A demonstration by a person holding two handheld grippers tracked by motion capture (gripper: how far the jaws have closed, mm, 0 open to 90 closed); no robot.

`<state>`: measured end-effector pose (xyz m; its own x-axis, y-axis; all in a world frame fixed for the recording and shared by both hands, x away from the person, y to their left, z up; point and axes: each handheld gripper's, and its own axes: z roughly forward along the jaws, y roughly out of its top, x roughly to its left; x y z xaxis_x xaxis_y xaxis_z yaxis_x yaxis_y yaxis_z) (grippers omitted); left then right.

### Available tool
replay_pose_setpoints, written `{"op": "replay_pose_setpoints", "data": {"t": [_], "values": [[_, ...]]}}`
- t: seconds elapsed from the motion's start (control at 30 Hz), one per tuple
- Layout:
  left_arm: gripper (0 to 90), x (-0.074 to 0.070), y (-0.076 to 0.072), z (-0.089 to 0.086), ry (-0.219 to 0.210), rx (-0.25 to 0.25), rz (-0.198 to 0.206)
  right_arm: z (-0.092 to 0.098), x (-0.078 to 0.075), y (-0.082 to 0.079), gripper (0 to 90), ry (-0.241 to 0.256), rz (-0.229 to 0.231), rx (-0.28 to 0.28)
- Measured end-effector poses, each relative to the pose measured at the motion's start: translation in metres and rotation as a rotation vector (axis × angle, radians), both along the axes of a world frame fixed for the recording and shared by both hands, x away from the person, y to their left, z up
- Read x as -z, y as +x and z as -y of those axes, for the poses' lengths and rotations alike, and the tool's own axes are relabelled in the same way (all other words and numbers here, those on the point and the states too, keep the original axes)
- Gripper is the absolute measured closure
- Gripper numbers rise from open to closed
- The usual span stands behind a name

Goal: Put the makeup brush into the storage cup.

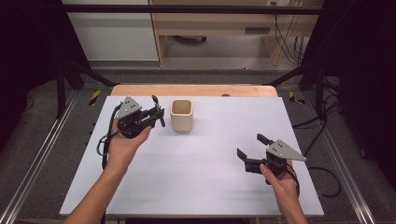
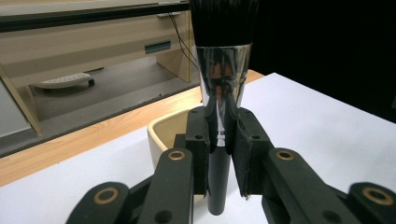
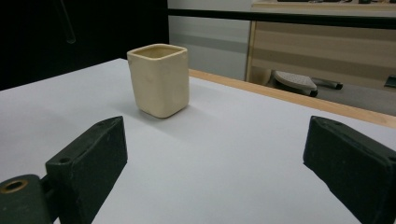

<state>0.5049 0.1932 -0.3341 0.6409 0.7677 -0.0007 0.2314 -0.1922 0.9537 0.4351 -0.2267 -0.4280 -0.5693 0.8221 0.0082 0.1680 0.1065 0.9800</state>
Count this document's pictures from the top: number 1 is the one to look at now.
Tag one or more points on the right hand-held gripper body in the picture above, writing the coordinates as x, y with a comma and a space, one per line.
274, 158

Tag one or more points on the yellow and black tape marker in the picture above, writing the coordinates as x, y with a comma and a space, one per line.
294, 98
95, 97

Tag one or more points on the person's right hand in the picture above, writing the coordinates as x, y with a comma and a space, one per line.
280, 183

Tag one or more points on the wooden desk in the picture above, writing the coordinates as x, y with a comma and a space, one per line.
218, 26

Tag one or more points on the black horizontal frame bar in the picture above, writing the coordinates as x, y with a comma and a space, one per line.
186, 8

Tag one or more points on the wooden table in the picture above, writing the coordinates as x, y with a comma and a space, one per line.
193, 90

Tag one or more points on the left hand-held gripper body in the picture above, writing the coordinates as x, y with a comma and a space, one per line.
130, 119

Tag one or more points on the black curtain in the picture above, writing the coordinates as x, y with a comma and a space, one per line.
361, 62
28, 62

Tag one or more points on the cream square ceramic cup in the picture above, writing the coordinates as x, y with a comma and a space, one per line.
181, 119

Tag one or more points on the white cabinet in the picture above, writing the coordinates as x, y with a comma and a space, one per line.
113, 34

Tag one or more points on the aluminium floor rail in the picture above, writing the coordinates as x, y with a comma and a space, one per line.
345, 165
34, 161

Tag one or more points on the white power outlet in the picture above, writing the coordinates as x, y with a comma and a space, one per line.
280, 2

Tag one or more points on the person's left hand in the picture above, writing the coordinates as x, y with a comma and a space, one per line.
123, 149

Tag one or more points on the black metal stand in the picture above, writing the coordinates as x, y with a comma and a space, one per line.
71, 81
311, 81

